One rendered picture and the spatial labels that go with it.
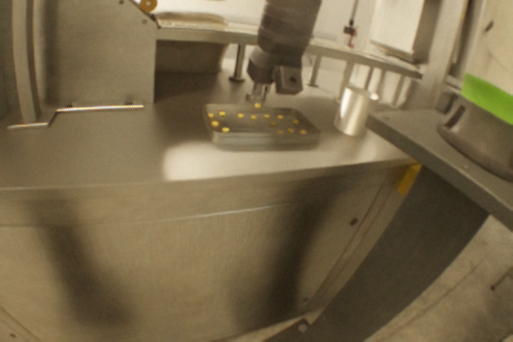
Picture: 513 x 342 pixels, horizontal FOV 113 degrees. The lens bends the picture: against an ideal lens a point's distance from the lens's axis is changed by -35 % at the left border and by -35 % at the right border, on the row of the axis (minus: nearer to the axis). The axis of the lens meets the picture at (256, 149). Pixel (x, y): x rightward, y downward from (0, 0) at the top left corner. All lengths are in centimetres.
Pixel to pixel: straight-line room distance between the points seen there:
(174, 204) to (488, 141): 40
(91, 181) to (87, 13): 31
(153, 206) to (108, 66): 29
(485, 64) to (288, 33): 25
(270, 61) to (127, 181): 24
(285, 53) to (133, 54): 29
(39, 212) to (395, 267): 52
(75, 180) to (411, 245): 46
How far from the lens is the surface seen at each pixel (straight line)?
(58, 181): 35
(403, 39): 97
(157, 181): 32
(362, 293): 52
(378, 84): 109
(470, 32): 100
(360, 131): 57
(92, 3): 52
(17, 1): 49
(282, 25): 34
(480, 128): 34
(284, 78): 33
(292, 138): 44
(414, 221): 40
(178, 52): 78
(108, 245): 41
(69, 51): 54
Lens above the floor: 100
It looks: 29 degrees down
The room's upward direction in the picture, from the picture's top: 12 degrees clockwise
